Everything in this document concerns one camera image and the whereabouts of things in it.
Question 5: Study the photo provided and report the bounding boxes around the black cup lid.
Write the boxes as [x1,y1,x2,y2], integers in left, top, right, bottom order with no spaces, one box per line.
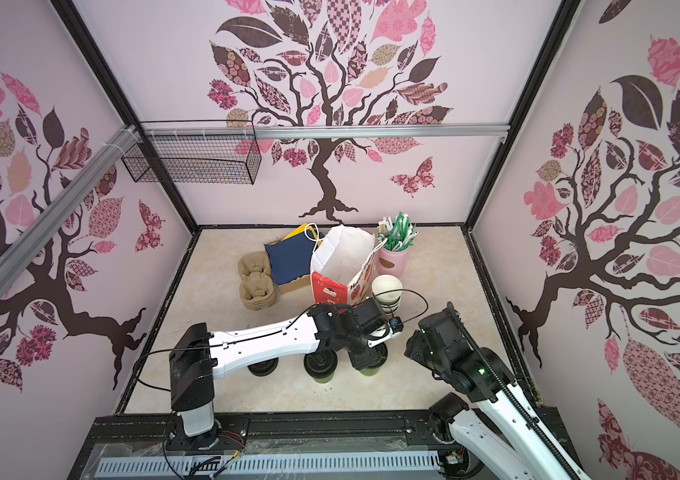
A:
[303,350,338,376]
[364,343,388,370]

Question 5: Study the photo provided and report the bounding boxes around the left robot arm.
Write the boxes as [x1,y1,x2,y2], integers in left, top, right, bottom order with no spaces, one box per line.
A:
[168,298,403,438]

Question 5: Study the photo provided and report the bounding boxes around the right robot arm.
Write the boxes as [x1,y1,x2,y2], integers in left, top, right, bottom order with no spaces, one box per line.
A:
[405,304,589,479]

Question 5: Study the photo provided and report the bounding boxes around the stack of paper cups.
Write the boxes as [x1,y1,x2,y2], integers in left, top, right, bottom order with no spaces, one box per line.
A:
[371,274,403,316]

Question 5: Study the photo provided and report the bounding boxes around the white red paper bag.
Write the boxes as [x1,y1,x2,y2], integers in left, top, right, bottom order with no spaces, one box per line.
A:
[310,225,380,305]

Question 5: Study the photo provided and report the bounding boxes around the pink straw holder cup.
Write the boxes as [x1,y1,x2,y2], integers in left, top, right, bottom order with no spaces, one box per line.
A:
[375,248,409,278]

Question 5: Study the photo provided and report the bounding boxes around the navy napkin stack box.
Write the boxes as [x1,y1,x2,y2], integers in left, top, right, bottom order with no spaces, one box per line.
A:
[264,223,322,295]

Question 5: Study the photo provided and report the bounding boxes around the stack of black lids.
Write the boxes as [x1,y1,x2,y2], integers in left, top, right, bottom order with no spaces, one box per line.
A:
[247,358,279,377]

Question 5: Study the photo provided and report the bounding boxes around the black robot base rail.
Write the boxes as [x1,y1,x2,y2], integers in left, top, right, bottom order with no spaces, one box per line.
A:
[69,407,587,480]

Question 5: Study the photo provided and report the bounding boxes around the white cable duct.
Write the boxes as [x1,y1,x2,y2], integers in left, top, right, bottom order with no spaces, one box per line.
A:
[92,451,442,479]

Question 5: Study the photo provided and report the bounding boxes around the aluminium rail back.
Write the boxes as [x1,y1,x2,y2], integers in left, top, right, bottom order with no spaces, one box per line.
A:
[144,123,510,140]

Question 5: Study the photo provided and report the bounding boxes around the aluminium rail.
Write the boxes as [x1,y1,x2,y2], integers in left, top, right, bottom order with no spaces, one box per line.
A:
[0,126,138,298]
[144,123,510,140]

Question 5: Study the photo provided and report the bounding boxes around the black wire basket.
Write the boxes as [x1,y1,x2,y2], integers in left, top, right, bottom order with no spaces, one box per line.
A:
[121,120,262,185]

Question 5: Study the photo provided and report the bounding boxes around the aluminium rail left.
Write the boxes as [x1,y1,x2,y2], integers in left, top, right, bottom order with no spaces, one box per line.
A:
[0,126,138,298]

